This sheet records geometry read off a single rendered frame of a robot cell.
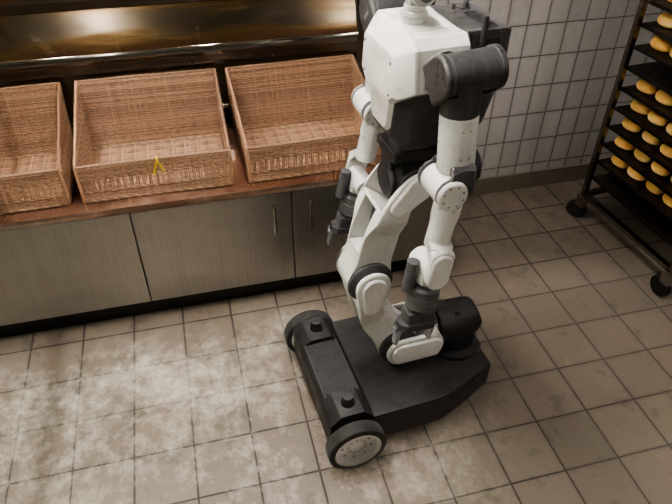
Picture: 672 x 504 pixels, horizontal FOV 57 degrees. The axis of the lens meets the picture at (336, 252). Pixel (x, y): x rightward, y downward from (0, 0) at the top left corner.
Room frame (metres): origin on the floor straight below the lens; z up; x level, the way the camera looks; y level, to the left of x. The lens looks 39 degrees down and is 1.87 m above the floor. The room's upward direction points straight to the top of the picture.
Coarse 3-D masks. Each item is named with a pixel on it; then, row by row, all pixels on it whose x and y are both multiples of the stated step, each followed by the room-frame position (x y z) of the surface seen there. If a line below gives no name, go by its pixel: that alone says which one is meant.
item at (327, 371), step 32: (320, 320) 1.58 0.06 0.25; (352, 320) 1.66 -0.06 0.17; (448, 320) 1.50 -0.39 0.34; (480, 320) 1.53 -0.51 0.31; (320, 352) 1.48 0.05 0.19; (352, 352) 1.50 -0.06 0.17; (448, 352) 1.48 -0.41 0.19; (480, 352) 1.50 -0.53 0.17; (320, 384) 1.33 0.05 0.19; (352, 384) 1.33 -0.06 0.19; (384, 384) 1.35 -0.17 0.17; (416, 384) 1.35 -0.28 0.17; (448, 384) 1.35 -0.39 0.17; (480, 384) 1.43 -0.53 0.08; (320, 416) 1.27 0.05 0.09; (352, 416) 1.19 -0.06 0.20; (384, 416) 1.23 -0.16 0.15; (416, 416) 1.27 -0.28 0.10
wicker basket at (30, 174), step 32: (32, 96) 2.24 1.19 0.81; (0, 128) 2.17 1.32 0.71; (32, 128) 2.19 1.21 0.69; (64, 128) 2.12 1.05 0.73; (0, 160) 2.12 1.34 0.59; (32, 160) 2.12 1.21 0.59; (64, 160) 1.95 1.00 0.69; (0, 192) 1.77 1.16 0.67; (32, 192) 1.80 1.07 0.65; (64, 192) 1.82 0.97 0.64
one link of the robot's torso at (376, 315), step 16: (368, 288) 1.34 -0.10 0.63; (384, 288) 1.36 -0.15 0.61; (352, 304) 1.48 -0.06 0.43; (368, 304) 1.34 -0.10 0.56; (384, 304) 1.37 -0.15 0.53; (368, 320) 1.38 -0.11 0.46; (384, 320) 1.41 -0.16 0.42; (384, 336) 1.42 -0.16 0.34; (400, 336) 1.41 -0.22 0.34; (384, 352) 1.39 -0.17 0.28
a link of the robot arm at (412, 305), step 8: (408, 296) 1.22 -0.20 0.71; (408, 304) 1.21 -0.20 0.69; (416, 304) 1.20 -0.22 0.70; (424, 304) 1.19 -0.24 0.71; (432, 304) 1.20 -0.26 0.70; (408, 312) 1.21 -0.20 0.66; (416, 312) 1.20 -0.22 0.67; (424, 312) 1.19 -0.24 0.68; (432, 312) 1.22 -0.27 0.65; (400, 320) 1.21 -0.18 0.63; (408, 320) 1.20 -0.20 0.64; (416, 320) 1.20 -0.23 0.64; (424, 320) 1.21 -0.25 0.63; (432, 320) 1.22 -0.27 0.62; (400, 328) 1.19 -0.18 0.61; (408, 328) 1.19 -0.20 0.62; (416, 328) 1.20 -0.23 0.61; (424, 328) 1.21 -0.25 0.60
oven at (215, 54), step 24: (96, 0) 2.35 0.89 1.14; (120, 0) 2.37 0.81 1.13; (144, 0) 2.39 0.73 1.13; (168, 0) 2.42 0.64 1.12; (192, 0) 2.44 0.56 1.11; (360, 24) 2.61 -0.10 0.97; (240, 48) 2.48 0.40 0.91; (264, 48) 2.50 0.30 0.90; (288, 48) 2.53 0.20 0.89; (312, 48) 2.56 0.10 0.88; (336, 48) 2.58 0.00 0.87; (360, 48) 2.61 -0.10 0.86; (0, 72) 2.25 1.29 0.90; (24, 72) 2.27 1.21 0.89; (48, 72) 2.29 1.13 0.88; (72, 72) 2.31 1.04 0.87; (96, 72) 2.33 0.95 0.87; (120, 72) 2.36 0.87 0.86; (216, 120) 2.45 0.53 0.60
